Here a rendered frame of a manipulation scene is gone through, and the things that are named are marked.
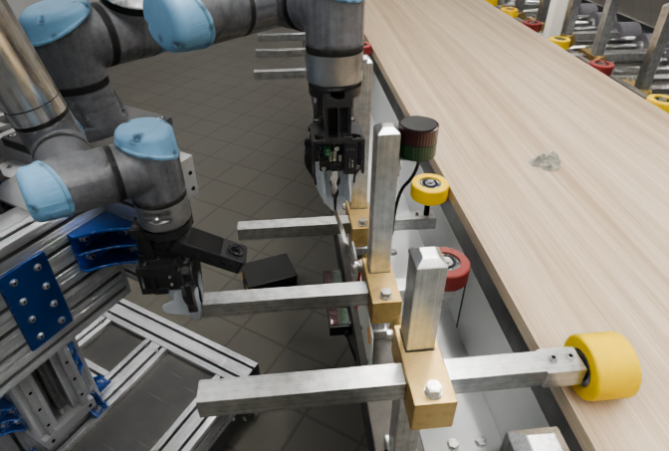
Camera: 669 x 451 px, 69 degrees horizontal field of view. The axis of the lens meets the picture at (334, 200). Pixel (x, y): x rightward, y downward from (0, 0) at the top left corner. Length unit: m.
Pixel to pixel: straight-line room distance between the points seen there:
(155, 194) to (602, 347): 0.60
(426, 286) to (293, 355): 1.34
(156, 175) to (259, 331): 1.33
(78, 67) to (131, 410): 0.97
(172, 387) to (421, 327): 1.10
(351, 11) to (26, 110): 0.44
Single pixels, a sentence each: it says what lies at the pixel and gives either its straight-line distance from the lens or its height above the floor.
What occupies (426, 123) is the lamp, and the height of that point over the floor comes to 1.15.
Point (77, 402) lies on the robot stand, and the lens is 1.45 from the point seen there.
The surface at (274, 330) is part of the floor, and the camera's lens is 1.95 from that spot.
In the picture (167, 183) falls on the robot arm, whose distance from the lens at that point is 0.70.
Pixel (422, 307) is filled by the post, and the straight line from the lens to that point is 0.58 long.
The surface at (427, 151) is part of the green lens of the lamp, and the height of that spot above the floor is 1.11.
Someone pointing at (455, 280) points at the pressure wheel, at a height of 0.90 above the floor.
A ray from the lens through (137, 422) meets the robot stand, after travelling 1.56.
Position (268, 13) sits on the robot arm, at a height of 1.31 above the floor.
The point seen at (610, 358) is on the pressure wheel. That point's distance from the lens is 0.69.
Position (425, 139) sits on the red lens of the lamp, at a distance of 0.72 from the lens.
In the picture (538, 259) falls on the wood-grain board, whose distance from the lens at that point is 0.92.
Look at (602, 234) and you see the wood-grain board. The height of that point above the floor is 0.90.
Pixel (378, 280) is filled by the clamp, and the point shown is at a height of 0.87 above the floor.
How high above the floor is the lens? 1.46
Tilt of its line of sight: 34 degrees down
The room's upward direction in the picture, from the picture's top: straight up
